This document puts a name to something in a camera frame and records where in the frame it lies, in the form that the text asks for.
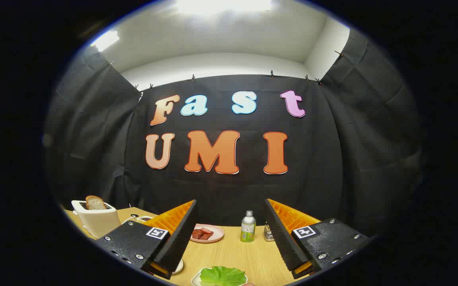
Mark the round white plate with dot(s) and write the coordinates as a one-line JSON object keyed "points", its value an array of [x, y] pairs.
{"points": [[178, 267]]}

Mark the black backdrop cloth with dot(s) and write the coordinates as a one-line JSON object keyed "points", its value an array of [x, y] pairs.
{"points": [[229, 190]]}

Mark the brown meat pieces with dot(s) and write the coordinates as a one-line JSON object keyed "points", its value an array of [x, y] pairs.
{"points": [[201, 234]]}

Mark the green lettuce leaf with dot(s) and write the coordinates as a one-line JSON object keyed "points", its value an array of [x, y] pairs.
{"points": [[223, 276]]}

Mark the white toaster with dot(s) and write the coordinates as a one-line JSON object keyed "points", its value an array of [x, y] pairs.
{"points": [[99, 222]]}

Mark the silver green drink bottle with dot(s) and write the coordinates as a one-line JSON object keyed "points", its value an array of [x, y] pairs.
{"points": [[247, 232]]}

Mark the ceiling light panel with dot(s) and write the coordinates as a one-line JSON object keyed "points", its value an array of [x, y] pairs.
{"points": [[105, 40], [223, 4]]}

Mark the white rectangular dish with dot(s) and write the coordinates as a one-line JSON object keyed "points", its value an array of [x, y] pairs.
{"points": [[195, 279]]}

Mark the pink plate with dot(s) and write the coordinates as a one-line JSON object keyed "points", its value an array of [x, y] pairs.
{"points": [[216, 236]]}

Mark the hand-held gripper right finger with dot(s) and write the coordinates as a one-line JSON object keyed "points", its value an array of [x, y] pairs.
{"points": [[280, 238]]}

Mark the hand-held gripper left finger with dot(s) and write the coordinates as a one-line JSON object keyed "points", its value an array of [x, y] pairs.
{"points": [[181, 238]]}

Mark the white divided bean dish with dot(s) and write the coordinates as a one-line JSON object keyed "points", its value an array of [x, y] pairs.
{"points": [[144, 219]]}

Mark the toasted bread slice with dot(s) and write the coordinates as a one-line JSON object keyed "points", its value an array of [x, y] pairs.
{"points": [[95, 203]]}

